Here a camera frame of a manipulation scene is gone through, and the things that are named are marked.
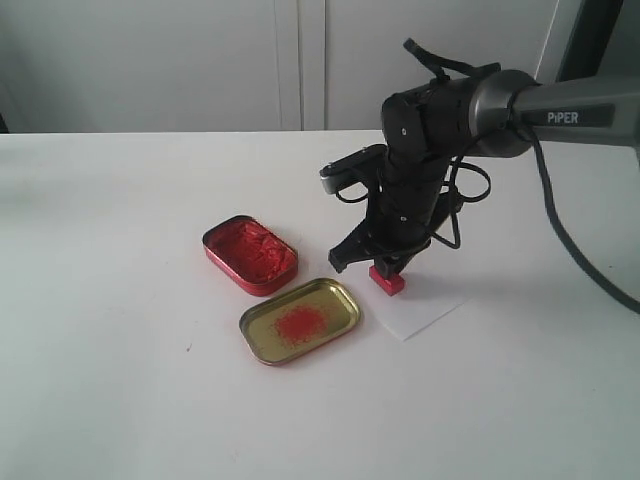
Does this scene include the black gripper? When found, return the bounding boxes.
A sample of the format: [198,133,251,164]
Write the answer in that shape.
[328,149,458,278]

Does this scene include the red plastic stamp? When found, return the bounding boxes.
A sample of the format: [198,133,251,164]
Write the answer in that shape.
[369,265,406,296]

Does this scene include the white paper sheet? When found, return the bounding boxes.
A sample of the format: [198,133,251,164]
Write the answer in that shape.
[360,273,471,341]

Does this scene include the red ink pad tin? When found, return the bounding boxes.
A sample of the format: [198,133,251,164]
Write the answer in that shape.
[202,215,299,297]

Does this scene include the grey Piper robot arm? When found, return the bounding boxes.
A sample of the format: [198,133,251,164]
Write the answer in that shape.
[320,70,639,278]

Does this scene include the gold tin lid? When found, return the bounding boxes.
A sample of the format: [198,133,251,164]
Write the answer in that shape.
[239,278,362,366]

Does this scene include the white cabinet doors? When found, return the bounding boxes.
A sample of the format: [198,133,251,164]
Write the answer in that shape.
[1,1,580,133]

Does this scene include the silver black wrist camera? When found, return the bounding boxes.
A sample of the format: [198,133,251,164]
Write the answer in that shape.
[319,144,387,195]

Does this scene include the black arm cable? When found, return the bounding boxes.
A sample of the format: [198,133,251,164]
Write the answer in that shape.
[334,37,640,316]

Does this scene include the dark vertical post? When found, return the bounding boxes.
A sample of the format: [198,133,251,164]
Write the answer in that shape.
[552,0,639,81]

